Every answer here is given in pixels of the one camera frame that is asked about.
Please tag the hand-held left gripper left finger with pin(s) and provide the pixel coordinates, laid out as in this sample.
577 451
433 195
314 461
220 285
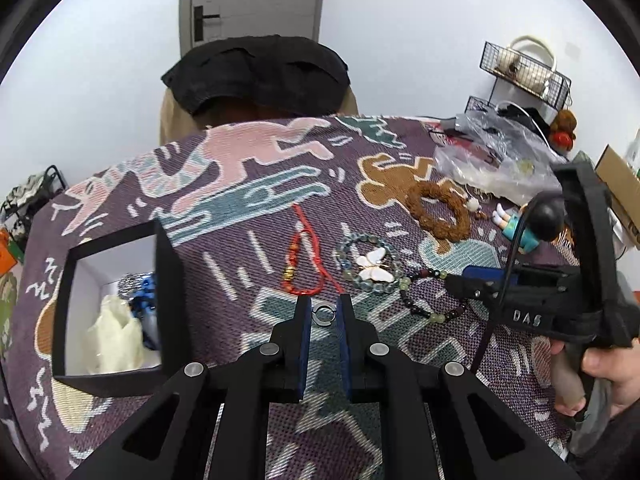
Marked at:
301 345

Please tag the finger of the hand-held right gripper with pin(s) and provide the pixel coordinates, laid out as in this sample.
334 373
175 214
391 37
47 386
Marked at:
475 285

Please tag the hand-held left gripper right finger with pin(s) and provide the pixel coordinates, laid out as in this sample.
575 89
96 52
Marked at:
345 345

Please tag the black jewelry box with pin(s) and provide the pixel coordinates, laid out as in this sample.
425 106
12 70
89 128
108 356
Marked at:
170 285

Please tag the white cloth pouch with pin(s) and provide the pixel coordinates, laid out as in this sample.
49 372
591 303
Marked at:
115 330

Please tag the person's right forearm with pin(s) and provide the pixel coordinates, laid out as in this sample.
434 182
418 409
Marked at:
620 440

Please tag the person's right hand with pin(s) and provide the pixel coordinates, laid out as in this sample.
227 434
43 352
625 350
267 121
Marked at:
615 370

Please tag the white butterfly brooch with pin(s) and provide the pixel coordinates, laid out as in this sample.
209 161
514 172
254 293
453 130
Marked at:
375 272

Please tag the black-haired doll figurine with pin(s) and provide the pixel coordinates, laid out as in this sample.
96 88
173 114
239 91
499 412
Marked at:
547 220

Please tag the clear plastic bag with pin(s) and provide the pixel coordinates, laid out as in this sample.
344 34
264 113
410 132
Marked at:
500 160

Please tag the purple printed blanket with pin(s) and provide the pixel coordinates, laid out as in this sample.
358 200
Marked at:
250 220

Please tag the large cardboard box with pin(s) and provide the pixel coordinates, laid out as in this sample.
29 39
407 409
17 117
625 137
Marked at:
620 180

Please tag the brown plush toy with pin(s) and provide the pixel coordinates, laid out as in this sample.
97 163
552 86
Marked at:
562 127

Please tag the white handbag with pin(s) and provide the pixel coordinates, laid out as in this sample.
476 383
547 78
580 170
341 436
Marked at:
530 77

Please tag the tan chair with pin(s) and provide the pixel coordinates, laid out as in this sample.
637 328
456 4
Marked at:
172 120

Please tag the black jacket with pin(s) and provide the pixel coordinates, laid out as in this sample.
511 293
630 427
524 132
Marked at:
255 75

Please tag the green floor mat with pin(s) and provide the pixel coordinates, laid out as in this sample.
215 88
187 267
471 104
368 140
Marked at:
6 310

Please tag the orange box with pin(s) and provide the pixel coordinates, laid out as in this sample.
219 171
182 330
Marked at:
10 247

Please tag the black shoe rack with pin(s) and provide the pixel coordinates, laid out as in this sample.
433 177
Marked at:
30 185

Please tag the grey door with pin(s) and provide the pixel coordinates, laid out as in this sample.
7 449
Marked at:
260 0

